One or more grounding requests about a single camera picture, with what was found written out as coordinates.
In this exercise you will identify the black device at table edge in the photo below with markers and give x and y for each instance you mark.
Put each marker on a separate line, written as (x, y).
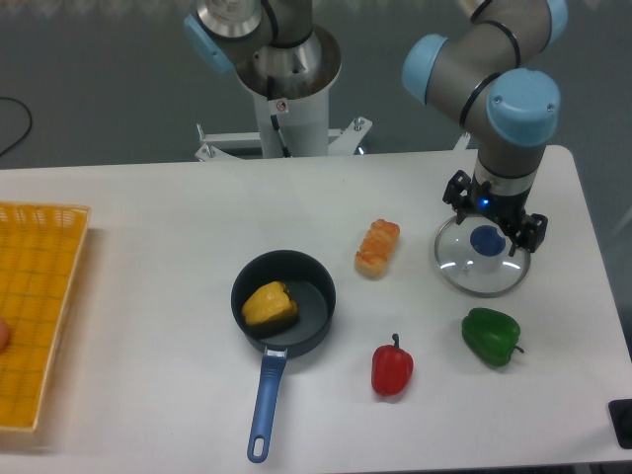
(620, 412)

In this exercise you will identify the dark pot blue handle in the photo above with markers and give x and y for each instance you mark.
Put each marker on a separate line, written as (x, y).
(312, 288)

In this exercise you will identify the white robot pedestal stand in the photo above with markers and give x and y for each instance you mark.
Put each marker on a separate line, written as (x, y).
(290, 90)

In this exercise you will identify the yellow bell pepper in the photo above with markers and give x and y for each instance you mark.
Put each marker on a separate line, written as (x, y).
(270, 304)

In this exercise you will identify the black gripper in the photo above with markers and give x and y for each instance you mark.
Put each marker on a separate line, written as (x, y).
(526, 231)

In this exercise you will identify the glass pot lid blue knob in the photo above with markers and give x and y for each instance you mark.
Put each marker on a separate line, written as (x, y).
(477, 258)

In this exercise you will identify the yellow woven basket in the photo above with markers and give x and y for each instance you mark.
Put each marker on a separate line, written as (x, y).
(41, 245)

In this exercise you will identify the red bell pepper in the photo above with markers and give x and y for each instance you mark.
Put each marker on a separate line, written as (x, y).
(391, 369)

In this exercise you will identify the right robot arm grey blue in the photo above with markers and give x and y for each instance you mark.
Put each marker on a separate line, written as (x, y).
(481, 82)

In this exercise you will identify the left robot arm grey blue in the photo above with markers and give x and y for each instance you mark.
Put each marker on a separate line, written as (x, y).
(225, 33)

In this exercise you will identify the orange shrimp sushi toy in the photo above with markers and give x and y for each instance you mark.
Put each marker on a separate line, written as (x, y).
(376, 249)

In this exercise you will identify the green bell pepper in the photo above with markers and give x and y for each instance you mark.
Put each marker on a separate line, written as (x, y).
(491, 335)

